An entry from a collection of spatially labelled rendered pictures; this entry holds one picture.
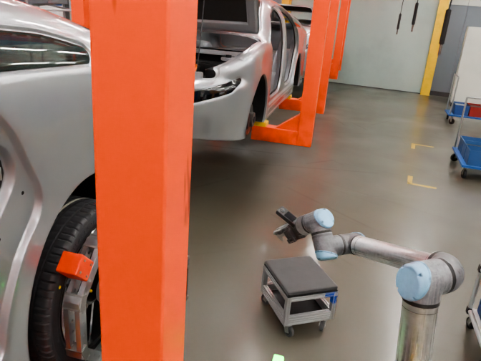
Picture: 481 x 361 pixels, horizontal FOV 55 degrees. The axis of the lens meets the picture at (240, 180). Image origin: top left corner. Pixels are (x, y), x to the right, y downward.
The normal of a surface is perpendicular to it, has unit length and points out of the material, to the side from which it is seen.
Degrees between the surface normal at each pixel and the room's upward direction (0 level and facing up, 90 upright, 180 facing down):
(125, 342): 90
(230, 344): 0
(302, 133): 90
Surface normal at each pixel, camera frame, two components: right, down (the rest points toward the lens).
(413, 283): -0.91, -0.06
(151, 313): -0.24, 0.33
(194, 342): 0.07, -0.93
